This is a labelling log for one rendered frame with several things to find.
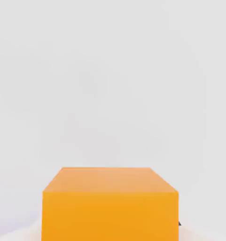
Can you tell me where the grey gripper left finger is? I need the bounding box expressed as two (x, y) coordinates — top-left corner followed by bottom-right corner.
(3, 224), (43, 241)

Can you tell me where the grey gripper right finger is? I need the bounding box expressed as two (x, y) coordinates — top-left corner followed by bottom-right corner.
(178, 221), (220, 241)

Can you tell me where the small orange cube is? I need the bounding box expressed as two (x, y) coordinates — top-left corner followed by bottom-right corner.
(41, 167), (179, 241)

